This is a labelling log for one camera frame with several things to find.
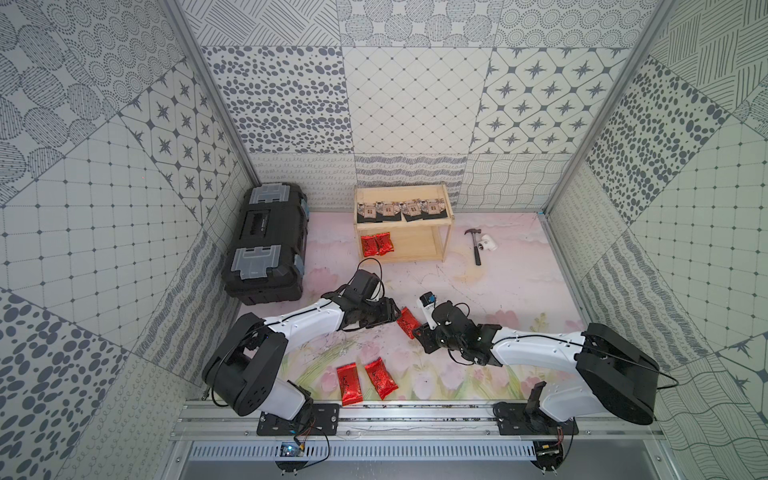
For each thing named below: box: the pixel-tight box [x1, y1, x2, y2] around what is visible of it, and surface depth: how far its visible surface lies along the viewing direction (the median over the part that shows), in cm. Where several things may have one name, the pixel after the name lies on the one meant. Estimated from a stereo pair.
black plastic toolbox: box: [222, 182, 310, 305], surface depth 91 cm
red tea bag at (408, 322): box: [396, 306, 421, 339], surface depth 90 cm
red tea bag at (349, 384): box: [336, 362, 364, 406], surface depth 80 cm
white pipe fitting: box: [478, 234, 497, 251], surface depth 109 cm
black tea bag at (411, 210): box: [399, 200, 423, 222], surface depth 95 cm
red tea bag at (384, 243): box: [375, 232, 395, 256], surface depth 106 cm
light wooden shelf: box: [354, 183, 454, 263], surface depth 100 cm
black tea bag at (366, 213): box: [357, 202, 380, 223], surface depth 93 cm
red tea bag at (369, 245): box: [360, 235, 377, 257], surface depth 106 cm
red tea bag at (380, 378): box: [364, 357, 399, 401], surface depth 80 cm
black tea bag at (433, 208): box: [420, 198, 448, 220], surface depth 95 cm
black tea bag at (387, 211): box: [375, 201, 402, 222], surface depth 94 cm
